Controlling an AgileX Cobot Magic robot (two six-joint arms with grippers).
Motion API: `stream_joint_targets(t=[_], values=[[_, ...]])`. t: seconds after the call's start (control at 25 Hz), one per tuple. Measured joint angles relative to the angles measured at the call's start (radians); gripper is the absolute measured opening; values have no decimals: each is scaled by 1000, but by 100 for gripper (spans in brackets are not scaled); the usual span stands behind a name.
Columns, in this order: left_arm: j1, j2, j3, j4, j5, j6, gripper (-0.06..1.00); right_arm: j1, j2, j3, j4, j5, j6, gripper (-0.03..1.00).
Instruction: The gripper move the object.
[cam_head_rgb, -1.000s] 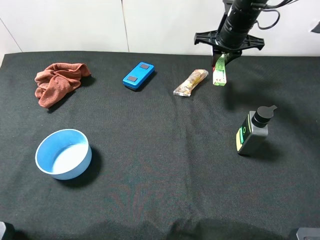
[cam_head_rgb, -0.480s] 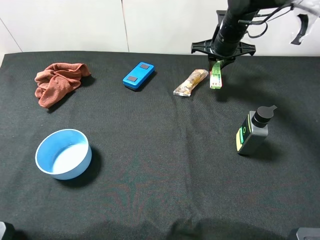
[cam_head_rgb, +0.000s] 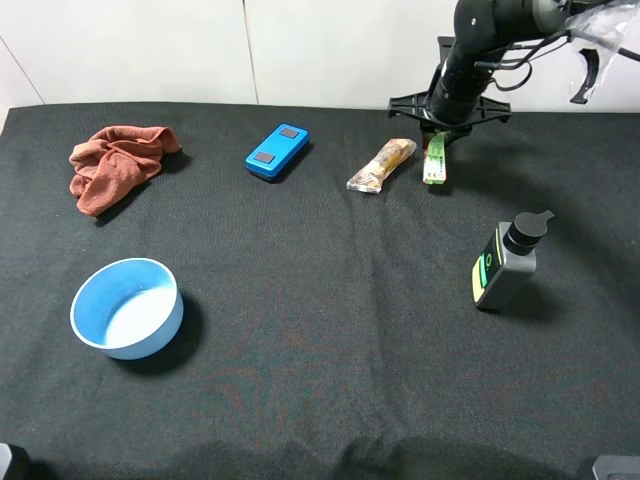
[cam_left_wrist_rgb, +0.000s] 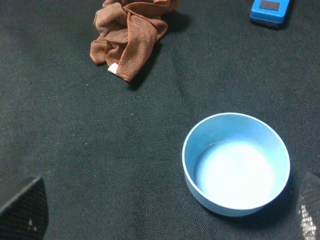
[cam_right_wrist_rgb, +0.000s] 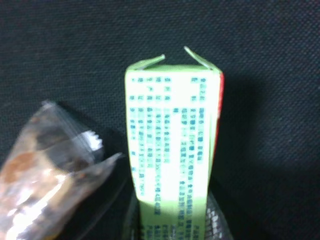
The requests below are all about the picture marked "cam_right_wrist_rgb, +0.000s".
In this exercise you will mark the long white green box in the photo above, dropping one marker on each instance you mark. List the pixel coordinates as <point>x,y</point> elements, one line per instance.
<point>172,117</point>

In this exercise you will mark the clear wrapped snack bar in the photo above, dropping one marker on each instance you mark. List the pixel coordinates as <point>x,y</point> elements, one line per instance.
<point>55,163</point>

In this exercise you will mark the black tablecloth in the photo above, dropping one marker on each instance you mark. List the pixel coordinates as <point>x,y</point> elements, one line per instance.
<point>266,172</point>

